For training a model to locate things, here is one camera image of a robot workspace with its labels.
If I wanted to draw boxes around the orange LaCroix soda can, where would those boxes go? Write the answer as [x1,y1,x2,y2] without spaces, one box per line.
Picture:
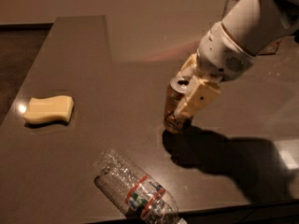
[164,76,192,133]

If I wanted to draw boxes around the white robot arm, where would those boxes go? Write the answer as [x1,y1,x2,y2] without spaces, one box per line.
[174,0,299,118]

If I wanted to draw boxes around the yellow sponge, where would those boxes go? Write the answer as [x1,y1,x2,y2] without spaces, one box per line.
[22,95,74,125]

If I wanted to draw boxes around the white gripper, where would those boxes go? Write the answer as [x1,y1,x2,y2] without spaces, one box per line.
[174,22,255,119]

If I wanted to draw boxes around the clear plastic water bottle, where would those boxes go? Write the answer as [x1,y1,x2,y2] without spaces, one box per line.
[94,149,188,224]

